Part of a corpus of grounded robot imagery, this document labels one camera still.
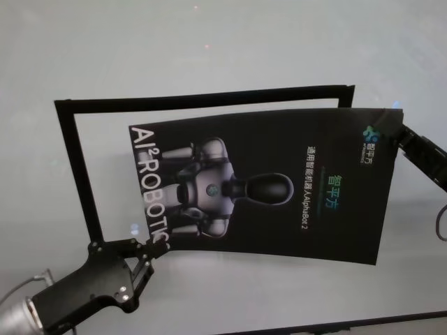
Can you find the black tape frame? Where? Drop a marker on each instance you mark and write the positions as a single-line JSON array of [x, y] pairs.
[[209, 98]]

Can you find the black robot print poster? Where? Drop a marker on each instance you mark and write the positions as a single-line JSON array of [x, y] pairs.
[[279, 157]]

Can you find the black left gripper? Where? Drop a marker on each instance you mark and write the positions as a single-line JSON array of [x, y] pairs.
[[101, 279]]

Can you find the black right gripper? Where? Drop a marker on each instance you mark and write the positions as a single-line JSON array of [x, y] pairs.
[[426, 164]]

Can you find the silver metal bracket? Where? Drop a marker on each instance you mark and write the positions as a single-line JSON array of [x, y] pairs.
[[43, 275]]

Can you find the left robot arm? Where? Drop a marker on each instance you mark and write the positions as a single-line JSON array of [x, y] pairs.
[[14, 317]]

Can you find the dark table edge trim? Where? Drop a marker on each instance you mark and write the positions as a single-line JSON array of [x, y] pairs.
[[419, 314]]

